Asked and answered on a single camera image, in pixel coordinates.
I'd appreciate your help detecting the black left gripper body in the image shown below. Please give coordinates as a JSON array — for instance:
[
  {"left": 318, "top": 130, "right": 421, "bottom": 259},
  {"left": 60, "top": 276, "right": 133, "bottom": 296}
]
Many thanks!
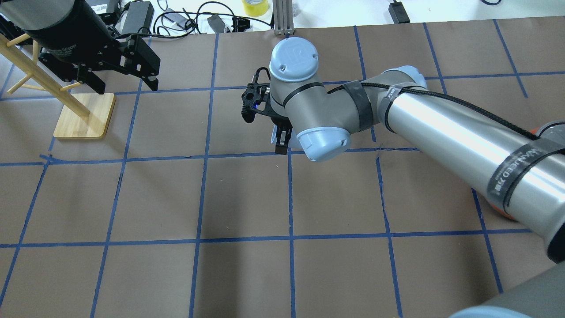
[{"left": 22, "top": 7, "right": 133, "bottom": 84}]

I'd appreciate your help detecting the orange round container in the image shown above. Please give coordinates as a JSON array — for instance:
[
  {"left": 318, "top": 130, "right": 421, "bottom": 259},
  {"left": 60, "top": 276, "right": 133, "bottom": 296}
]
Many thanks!
[{"left": 487, "top": 121, "right": 564, "bottom": 221}]

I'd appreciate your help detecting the aluminium frame post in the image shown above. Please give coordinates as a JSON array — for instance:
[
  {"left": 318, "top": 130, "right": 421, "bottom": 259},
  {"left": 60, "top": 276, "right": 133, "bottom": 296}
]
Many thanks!
[{"left": 272, "top": 0, "right": 295, "bottom": 36}]

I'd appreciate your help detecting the black power adapter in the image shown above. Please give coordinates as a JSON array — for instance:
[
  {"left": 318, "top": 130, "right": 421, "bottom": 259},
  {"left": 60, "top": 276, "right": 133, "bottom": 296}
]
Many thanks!
[{"left": 121, "top": 1, "right": 154, "bottom": 35}]

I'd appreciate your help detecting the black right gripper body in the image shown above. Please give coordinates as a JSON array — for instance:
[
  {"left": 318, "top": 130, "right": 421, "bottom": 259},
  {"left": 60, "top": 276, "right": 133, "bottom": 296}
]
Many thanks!
[{"left": 241, "top": 83, "right": 291, "bottom": 129}]

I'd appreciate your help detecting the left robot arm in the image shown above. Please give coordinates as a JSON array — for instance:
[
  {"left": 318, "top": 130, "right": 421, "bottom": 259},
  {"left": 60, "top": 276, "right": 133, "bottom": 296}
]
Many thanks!
[{"left": 1, "top": 0, "right": 161, "bottom": 94}]

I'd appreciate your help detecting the wooden cup rack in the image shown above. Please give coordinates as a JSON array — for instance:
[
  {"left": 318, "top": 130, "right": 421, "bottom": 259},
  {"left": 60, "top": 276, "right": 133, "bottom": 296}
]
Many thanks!
[{"left": 0, "top": 34, "right": 116, "bottom": 139}]

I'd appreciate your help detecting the yellow tape roll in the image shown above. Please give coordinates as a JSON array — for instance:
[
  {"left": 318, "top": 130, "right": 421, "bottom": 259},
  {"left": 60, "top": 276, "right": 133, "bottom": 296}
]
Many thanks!
[{"left": 241, "top": 0, "right": 269, "bottom": 17}]

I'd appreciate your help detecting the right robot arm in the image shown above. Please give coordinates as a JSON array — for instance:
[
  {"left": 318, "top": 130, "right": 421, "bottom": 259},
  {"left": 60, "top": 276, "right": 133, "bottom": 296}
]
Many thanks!
[{"left": 241, "top": 38, "right": 565, "bottom": 318}]

